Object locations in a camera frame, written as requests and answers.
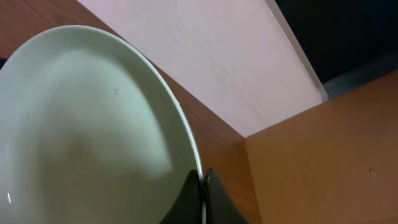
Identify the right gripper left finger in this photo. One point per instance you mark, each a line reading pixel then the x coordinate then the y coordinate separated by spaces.
pixel 187 209

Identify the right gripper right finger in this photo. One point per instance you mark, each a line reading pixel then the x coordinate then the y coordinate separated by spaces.
pixel 220 208

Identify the pale green plate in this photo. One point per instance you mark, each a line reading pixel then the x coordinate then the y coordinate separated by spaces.
pixel 90 132

